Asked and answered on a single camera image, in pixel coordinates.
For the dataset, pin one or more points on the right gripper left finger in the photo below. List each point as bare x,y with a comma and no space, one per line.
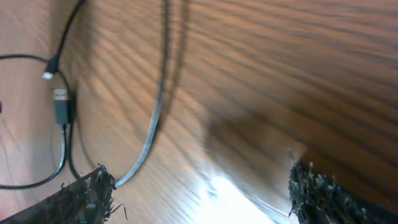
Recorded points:
87,200

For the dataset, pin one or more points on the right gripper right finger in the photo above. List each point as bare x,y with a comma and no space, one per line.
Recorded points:
315,198

